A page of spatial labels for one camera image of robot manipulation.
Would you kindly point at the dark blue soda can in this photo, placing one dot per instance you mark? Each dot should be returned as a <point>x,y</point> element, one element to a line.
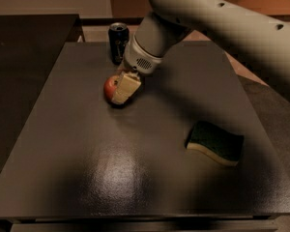
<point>119,35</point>

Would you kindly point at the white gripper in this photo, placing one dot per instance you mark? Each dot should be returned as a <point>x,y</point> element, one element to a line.
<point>139,60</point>

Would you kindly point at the red apple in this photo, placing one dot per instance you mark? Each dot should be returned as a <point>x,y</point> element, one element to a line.
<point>110,86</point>

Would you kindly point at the green yellow sponge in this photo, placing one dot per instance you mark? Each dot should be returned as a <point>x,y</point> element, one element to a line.
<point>216,143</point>

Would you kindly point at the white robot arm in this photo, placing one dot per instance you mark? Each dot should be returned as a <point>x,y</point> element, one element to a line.
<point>260,41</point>

